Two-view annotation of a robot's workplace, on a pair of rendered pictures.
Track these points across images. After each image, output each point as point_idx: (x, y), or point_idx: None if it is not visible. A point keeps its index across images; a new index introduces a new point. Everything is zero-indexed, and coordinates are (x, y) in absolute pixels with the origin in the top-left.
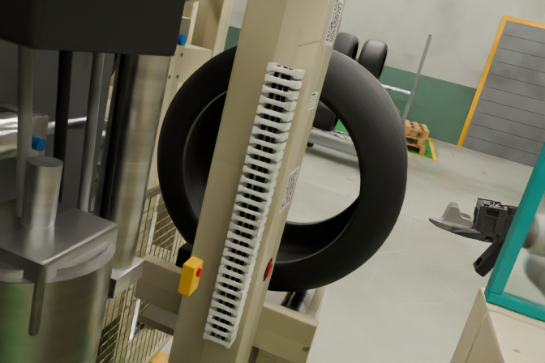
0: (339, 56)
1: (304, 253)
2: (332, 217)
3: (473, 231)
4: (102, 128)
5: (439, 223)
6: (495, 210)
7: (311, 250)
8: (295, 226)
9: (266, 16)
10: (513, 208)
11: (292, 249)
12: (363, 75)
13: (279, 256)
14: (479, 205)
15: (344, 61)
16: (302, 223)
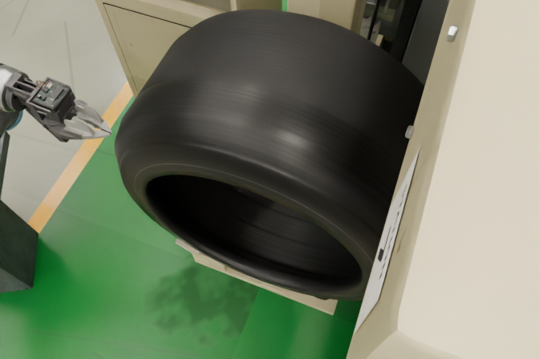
0: (256, 15)
1: (224, 240)
2: (192, 235)
3: (80, 103)
4: None
5: (105, 122)
6: (56, 82)
7: (216, 238)
8: (236, 255)
9: None
10: (28, 85)
11: (237, 249)
12: (223, 16)
13: (253, 241)
14: (66, 93)
15: (251, 11)
16: (225, 260)
